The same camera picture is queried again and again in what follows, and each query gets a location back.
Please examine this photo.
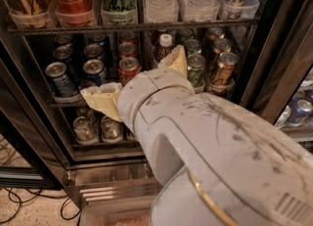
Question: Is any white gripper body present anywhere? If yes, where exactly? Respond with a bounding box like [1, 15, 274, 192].
[117, 68, 195, 131]

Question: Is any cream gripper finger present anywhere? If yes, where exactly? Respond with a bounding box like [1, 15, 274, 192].
[80, 82, 122, 122]
[157, 45, 187, 77]

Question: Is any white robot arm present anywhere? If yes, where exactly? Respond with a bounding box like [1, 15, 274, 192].
[81, 45, 313, 226]

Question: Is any brown tea bottle middle shelf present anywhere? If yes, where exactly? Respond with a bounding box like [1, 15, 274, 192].
[153, 34, 173, 64]

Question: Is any front green LaCroix can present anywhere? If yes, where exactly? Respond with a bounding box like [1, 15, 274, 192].
[187, 54, 205, 93]

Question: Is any front Coca-Cola can middle shelf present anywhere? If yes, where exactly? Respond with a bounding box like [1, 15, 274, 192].
[118, 57, 141, 86]

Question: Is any silver can bottom far left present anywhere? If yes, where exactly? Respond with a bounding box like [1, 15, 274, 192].
[73, 116, 96, 145]

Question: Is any front Pepsi can far left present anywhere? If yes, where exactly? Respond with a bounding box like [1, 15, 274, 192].
[45, 62, 78, 98]

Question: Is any front gold can middle shelf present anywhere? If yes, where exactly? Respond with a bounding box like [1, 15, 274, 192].
[209, 52, 238, 87]

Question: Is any stainless steel fridge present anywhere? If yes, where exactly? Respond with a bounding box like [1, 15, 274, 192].
[0, 0, 312, 207]

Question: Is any green LaCroix can top shelf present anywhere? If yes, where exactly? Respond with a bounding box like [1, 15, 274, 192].
[101, 0, 138, 24]

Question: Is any blue can right compartment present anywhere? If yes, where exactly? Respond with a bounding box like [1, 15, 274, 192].
[287, 99, 313, 127]

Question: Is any clear plastic bin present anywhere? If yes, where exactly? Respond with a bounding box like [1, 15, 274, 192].
[79, 196, 155, 226]

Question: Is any black floor cable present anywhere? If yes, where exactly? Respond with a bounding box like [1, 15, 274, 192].
[0, 187, 81, 224]

